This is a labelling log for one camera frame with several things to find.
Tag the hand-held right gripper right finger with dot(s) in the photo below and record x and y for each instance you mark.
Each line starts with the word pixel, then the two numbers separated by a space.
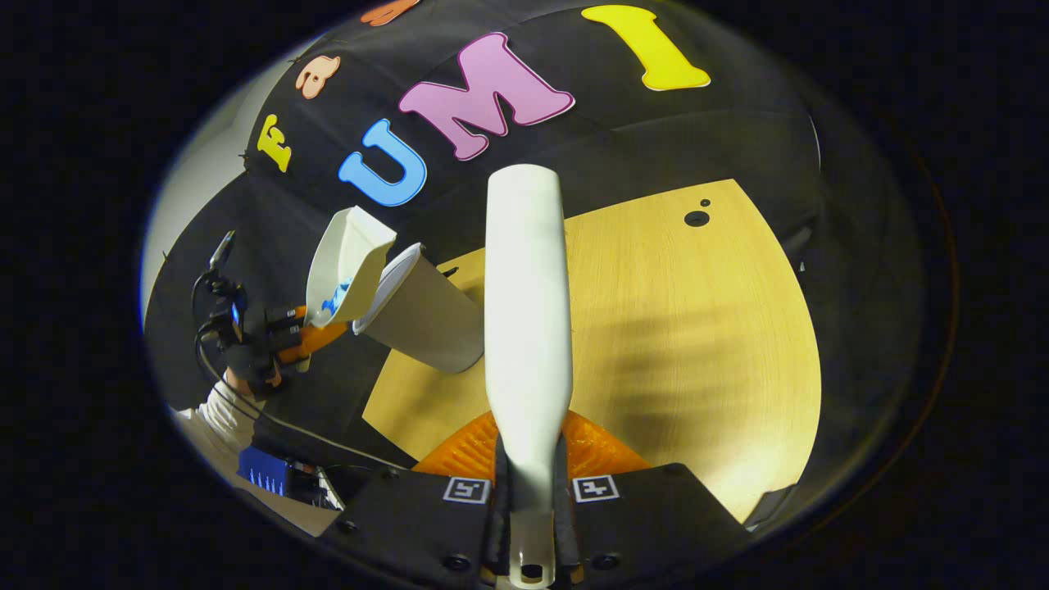
pixel 647 524

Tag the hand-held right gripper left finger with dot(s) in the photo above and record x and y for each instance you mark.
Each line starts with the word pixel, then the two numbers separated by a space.
pixel 410 524

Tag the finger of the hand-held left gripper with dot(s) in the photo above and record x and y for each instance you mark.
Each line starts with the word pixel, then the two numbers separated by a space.
pixel 315 336
pixel 287 315

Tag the grey plastic dustpan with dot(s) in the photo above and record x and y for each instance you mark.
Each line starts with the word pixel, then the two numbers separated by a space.
pixel 348 254

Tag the white garbage bin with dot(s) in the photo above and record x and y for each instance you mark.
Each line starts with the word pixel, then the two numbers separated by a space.
pixel 426 319

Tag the small grey broom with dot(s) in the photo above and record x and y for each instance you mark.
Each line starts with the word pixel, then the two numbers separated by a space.
pixel 524 311

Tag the wooden desktop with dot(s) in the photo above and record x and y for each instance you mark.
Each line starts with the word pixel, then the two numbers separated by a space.
pixel 697 344

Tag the blue box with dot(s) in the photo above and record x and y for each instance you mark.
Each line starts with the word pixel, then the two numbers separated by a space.
pixel 262 471

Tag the black backdrop cloth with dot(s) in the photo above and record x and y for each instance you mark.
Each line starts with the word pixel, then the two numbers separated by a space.
pixel 656 139

